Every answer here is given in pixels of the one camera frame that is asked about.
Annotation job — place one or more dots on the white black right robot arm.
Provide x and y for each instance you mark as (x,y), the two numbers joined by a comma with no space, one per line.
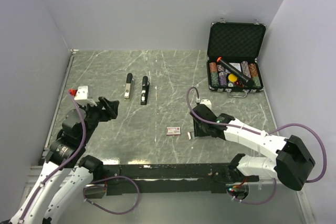
(285,159)

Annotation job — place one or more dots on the red white staple box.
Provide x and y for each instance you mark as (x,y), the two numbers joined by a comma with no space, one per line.
(173,131)

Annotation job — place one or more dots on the yellow round chip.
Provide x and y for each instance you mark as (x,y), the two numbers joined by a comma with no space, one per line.
(232,78)

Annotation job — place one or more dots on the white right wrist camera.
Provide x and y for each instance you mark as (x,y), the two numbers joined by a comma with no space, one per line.
(205,102)

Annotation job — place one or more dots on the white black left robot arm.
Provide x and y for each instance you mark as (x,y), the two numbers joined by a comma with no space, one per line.
(65,171)

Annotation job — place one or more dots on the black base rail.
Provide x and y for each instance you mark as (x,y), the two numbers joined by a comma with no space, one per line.
(167,178)

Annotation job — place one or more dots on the beige and black stapler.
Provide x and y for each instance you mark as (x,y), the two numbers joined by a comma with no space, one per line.
(129,87)

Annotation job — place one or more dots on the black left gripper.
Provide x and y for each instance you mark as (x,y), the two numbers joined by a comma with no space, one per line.
(111,105)

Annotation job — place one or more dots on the black tube with orange cap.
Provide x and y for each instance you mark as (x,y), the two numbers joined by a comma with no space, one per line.
(247,81)

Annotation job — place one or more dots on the black poker chip case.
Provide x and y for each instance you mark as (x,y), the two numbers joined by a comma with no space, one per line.
(238,44)

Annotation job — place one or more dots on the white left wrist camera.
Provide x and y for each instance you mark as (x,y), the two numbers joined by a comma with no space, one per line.
(82,95)

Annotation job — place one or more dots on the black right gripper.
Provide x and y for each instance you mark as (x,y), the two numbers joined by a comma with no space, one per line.
(197,131)

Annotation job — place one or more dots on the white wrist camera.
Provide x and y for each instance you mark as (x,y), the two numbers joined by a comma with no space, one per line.
(82,95)
(205,102)

